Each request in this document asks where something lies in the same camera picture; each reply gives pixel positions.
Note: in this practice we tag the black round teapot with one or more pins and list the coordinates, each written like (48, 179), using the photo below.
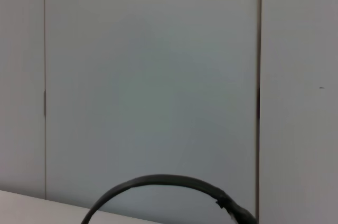
(163, 179)

